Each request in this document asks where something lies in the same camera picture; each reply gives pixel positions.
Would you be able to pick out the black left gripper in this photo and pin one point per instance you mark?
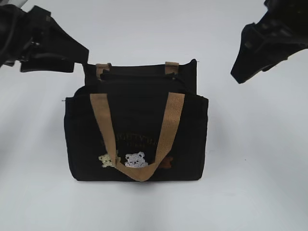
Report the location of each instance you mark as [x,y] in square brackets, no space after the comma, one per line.
[56,50]

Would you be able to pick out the black canvas tote bag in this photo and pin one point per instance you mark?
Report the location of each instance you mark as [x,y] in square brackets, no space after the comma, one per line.
[137,123]

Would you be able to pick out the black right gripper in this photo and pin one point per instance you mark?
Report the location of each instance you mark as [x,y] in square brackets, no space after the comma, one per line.
[261,48]

